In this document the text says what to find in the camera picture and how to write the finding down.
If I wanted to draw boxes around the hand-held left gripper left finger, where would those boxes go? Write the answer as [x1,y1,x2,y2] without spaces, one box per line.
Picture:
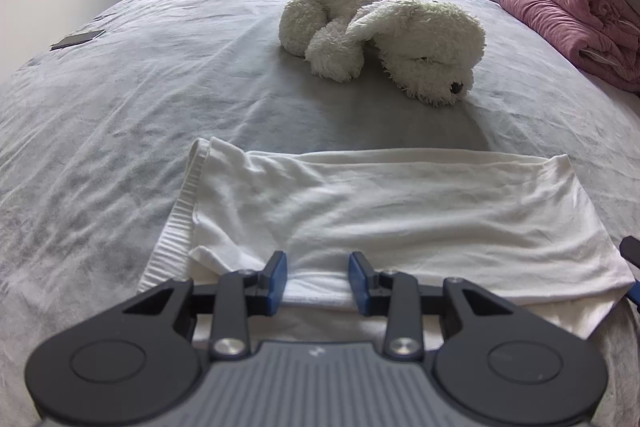
[122,251,288,358]

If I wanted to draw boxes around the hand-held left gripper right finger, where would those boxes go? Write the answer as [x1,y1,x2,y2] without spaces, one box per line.
[348,251,513,358]

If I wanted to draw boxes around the white pants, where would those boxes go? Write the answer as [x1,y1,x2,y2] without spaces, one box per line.
[137,137,636,344]

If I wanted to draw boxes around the grey bed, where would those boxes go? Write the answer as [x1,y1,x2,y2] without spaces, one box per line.
[0,0,640,427]

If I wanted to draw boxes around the folded maroon quilt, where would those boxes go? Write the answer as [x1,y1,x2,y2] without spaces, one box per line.
[490,0,640,93]

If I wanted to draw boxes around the white plush dog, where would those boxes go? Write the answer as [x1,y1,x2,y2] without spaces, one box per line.
[278,0,487,108]

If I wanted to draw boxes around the smartphone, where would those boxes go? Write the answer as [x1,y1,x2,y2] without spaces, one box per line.
[50,29,107,52]

